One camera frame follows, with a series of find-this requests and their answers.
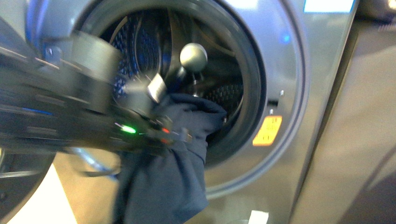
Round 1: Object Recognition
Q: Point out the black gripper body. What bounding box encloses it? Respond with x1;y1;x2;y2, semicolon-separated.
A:
113;74;192;155

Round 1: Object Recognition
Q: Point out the dark navy garment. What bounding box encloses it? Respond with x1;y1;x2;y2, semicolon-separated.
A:
112;93;227;224

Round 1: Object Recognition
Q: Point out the grey front-load washing machine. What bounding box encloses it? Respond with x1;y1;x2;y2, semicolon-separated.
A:
26;0;358;224

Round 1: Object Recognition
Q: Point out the grey dryer ball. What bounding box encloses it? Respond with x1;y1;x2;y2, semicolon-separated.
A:
179;43;208;72

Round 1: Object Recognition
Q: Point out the round glass washer door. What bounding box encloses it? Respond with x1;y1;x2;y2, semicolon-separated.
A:
0;147;56;224

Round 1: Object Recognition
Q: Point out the orange warning sticker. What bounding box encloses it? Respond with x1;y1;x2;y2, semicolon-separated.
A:
252;115;283;146

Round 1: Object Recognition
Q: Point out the white paper tag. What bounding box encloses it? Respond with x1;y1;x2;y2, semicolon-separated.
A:
248;210;269;224

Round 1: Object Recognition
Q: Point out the grey adjacent cabinet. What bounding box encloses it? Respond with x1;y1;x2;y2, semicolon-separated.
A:
290;18;396;224

